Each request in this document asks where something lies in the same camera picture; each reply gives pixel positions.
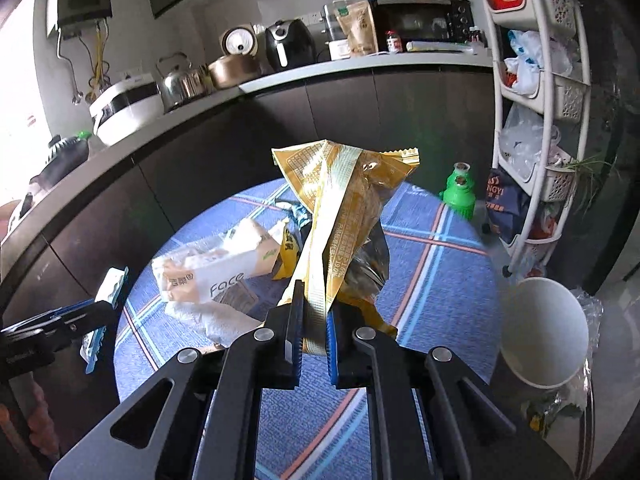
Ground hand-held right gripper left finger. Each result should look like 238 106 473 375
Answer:
49 280 306 480

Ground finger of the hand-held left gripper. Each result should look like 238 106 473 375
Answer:
0 300 119 353

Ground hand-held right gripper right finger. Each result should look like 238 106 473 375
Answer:
325 304 576 480

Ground white and blue packet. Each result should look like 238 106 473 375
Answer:
80 266 130 375

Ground small yellow packet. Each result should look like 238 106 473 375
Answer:
272 225 307 281

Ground white tissue paper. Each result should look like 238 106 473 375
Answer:
165 299 264 350

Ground white tissue pack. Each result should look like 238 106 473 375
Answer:
151 217 281 306

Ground blue and white wrapper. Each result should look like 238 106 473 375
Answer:
275 200 314 232

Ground yellow snack wrapper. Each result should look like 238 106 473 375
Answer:
271 139 420 358

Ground white paper bucket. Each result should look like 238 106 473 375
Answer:
501 276 591 389

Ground person's left hand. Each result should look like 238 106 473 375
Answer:
26 379 62 467

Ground blue plaid tablecloth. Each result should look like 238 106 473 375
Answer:
114 177 501 480

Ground green plastic bottle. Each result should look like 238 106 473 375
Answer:
439 162 476 220

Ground white multi cooker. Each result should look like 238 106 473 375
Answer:
89 72 166 147

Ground dark blue bag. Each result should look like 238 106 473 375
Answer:
485 170 532 244

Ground dark kitchen cabinet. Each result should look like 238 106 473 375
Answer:
0 52 502 346

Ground steel kettle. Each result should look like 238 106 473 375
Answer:
155 52 211 112

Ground clear plastic bag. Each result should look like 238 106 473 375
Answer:
520 287 607 436

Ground gold cooking pot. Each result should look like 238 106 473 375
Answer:
207 52 261 90

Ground clear crumpled plastic bags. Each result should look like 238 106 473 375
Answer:
500 104 562 182

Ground white small container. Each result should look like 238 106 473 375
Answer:
327 37 354 61

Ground black air fryer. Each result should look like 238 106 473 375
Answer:
264 19 317 72

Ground white round rice cooker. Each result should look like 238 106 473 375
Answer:
220 24 261 59

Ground green leafy plant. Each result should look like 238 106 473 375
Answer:
560 154 622 217

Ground brown paper bag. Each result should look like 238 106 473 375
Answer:
336 0 379 57

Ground long white box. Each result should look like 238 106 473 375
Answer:
406 40 476 54

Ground white storage rack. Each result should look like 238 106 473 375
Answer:
481 0 593 278

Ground white and blue plastic bags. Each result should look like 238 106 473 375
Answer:
504 30 574 97

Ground yellow hoses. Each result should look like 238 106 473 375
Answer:
87 22 114 102

